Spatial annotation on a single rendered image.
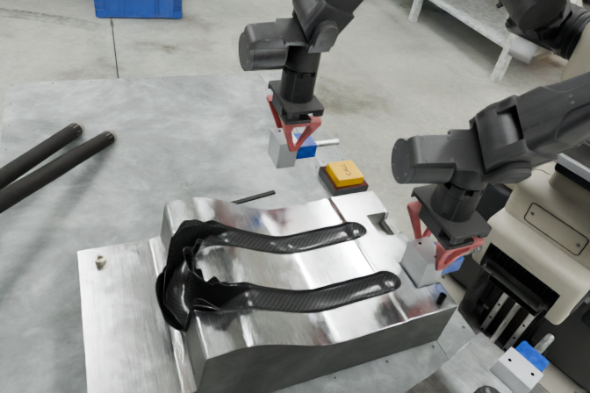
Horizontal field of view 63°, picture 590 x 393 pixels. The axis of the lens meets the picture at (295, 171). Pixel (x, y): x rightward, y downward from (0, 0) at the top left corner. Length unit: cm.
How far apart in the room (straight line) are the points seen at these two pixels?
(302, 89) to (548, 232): 59
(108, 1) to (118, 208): 291
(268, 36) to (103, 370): 49
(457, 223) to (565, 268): 44
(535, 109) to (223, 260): 41
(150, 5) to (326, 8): 314
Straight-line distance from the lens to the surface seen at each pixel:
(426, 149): 57
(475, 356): 77
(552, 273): 108
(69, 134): 107
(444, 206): 66
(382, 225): 87
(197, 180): 98
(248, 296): 64
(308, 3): 70
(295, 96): 78
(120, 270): 75
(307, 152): 87
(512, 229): 110
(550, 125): 53
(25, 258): 87
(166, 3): 378
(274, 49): 72
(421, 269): 73
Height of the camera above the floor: 143
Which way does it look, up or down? 38 degrees down
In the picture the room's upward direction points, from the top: 11 degrees clockwise
